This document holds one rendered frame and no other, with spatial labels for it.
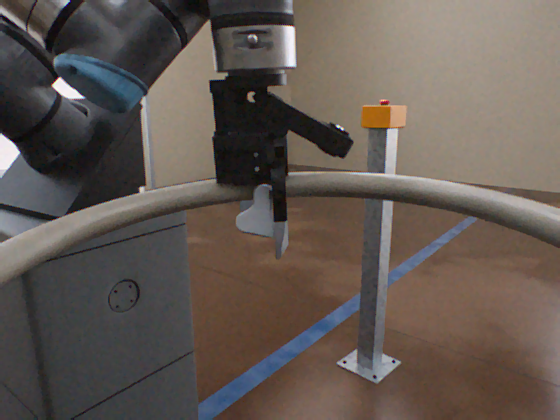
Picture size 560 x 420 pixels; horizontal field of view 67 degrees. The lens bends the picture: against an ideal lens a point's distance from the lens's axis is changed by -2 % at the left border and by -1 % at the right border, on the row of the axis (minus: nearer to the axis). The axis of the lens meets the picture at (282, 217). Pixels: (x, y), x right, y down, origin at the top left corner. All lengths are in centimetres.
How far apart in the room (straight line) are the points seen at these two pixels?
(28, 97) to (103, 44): 53
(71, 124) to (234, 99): 62
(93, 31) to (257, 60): 17
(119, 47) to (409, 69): 651
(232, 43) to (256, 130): 10
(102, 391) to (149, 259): 32
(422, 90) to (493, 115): 106
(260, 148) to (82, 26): 22
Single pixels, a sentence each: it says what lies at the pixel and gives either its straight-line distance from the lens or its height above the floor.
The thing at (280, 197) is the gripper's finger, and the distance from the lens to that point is 47.
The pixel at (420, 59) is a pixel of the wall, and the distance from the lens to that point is 687.
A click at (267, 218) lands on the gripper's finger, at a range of 49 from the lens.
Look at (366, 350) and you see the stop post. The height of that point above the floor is 9.
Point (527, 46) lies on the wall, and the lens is 651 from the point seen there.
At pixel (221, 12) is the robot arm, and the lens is 47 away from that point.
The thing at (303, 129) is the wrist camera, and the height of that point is 105.
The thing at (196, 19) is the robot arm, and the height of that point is 118.
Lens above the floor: 108
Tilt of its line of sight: 15 degrees down
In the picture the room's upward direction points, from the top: straight up
